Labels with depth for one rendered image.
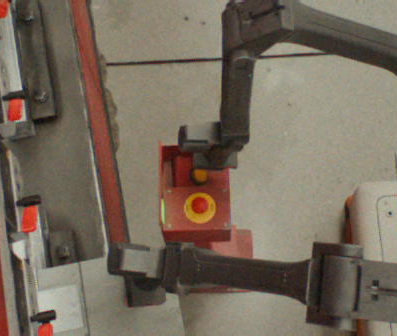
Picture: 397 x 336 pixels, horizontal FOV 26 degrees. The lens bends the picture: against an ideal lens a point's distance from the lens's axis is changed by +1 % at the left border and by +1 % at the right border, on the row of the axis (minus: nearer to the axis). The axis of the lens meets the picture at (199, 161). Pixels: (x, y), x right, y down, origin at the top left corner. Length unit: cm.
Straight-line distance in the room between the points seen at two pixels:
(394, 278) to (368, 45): 48
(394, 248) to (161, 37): 111
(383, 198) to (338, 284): 141
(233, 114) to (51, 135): 48
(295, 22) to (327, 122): 153
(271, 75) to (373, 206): 67
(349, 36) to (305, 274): 45
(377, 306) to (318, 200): 168
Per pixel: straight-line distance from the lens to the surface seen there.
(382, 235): 248
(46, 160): 192
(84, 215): 187
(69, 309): 170
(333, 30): 141
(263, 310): 268
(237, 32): 138
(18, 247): 178
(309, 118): 287
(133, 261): 144
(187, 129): 176
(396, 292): 112
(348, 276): 111
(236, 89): 154
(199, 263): 135
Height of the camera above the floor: 265
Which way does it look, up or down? 71 degrees down
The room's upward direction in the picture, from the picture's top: 6 degrees counter-clockwise
